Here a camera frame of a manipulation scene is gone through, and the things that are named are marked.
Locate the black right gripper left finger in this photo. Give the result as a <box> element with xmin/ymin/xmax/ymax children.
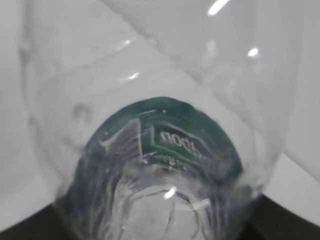
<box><xmin>0</xmin><ymin>200</ymin><xmax>68</xmax><ymax>240</ymax></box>

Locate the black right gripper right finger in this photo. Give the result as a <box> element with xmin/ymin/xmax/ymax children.
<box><xmin>246</xmin><ymin>195</ymin><xmax>320</xmax><ymax>240</ymax></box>

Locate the clear water bottle green label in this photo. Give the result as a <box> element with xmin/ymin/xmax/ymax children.
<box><xmin>19</xmin><ymin>0</ymin><xmax>302</xmax><ymax>240</ymax></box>

